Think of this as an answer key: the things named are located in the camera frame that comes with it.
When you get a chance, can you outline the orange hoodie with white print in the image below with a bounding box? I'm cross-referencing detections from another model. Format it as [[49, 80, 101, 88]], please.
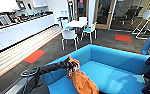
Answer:
[[66, 55, 100, 94]]

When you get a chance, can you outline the large blue sofa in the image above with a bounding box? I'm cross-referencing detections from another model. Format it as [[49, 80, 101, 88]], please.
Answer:
[[43, 43, 150, 94]]

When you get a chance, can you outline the white square table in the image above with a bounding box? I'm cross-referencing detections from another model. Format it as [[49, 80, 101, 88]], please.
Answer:
[[64, 20, 89, 41]]

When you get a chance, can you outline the blue white recycling bin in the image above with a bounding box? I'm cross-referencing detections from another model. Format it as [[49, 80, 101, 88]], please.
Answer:
[[58, 9, 69, 22]]

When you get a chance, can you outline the glass door with red sign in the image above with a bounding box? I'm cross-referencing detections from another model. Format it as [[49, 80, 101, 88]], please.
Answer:
[[73, 0, 89, 19]]

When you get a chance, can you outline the wooden framed glass door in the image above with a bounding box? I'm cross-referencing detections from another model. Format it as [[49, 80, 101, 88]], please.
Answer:
[[93, 0, 115, 30]]

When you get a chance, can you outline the white kitchen counter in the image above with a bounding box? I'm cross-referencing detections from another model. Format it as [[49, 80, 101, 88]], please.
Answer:
[[0, 13, 56, 56]]

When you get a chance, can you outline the black office chair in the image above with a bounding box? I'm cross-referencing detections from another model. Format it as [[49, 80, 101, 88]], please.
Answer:
[[124, 5, 142, 24]]

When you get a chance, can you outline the bright white upper cabinet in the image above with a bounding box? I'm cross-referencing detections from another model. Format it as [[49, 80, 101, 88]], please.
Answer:
[[0, 0, 21, 15]]

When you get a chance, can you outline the white wall cabinet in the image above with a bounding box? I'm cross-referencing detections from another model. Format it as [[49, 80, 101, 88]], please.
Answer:
[[32, 0, 49, 8]]

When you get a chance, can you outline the black picture frame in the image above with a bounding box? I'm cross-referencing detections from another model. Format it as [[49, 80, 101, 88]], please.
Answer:
[[0, 13, 13, 26], [17, 1, 27, 11]]

